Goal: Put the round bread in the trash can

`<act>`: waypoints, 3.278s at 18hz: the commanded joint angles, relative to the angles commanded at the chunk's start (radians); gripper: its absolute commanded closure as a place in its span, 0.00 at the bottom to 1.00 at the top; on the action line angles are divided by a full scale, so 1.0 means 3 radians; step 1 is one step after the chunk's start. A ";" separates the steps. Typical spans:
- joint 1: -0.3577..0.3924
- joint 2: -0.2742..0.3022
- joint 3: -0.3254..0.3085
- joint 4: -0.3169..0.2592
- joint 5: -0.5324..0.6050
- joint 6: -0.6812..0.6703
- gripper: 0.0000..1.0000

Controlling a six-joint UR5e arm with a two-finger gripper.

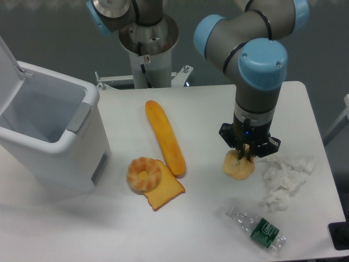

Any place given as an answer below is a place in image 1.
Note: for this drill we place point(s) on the long orange baguette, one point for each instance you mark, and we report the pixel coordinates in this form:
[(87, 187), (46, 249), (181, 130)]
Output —
[(166, 138)]

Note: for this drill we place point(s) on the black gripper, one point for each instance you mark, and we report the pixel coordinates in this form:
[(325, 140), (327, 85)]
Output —
[(240, 134)]

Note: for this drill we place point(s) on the crumpled white tissue paper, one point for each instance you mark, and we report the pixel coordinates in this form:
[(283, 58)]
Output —
[(283, 176)]

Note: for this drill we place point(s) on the white trash can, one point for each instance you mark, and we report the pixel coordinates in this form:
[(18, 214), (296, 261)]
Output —
[(54, 128)]

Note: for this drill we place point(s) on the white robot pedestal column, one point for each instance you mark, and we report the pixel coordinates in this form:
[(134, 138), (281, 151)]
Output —
[(150, 53)]

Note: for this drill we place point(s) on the ring shaped donut bread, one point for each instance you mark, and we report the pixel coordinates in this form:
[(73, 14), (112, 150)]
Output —
[(143, 174)]

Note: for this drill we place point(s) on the black device at edge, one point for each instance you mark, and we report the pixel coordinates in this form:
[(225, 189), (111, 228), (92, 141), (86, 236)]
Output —
[(339, 235)]

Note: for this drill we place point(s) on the white trash can lid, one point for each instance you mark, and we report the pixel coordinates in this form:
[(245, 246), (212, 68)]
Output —
[(12, 76)]

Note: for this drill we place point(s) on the orange toast slice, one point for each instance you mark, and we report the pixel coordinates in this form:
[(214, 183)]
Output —
[(167, 189)]

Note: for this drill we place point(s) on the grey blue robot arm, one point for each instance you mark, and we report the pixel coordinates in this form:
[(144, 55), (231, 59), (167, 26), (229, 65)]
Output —
[(245, 49)]

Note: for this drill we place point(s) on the round pale bread roll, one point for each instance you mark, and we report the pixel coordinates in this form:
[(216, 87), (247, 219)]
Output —
[(239, 169)]

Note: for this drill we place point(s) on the clear plastic water bottle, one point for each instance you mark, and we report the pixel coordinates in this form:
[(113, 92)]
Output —
[(259, 229)]

